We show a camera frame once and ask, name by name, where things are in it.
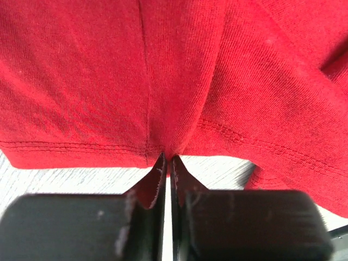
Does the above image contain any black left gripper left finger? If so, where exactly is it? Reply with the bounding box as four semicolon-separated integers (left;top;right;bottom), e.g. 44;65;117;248
1;154;166;260

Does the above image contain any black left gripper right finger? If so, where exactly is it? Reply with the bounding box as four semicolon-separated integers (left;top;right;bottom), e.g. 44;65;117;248
170;156;334;260

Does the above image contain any dark red t-shirt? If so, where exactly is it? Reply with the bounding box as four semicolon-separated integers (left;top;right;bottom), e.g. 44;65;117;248
1;1;347;217

